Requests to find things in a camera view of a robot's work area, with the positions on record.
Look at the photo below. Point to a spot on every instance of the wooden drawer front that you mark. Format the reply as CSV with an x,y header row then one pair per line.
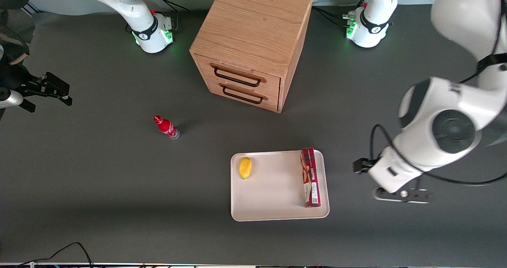
x,y
206,67
273,101

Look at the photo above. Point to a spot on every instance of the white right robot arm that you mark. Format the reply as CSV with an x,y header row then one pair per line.
x,y
134,6

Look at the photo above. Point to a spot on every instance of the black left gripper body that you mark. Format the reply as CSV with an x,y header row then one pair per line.
x,y
361,165

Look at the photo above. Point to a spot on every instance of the yellow lemon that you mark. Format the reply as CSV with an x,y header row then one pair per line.
x,y
245,167

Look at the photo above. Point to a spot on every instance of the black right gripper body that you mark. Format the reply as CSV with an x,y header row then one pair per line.
x,y
16,79

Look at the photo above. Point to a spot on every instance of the red cola bottle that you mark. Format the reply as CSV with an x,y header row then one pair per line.
x,y
165,126

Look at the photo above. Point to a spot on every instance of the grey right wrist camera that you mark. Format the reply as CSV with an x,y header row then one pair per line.
x,y
10,98

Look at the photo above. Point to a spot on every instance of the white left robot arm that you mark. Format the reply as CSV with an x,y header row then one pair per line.
x,y
447,101

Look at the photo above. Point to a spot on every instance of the wooden drawer cabinet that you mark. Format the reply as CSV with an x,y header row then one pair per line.
x,y
249,22

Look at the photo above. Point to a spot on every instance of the red cookie box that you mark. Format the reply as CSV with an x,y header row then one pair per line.
x,y
311,177

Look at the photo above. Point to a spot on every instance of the cream plastic tray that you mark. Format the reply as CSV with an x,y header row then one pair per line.
x,y
273,192

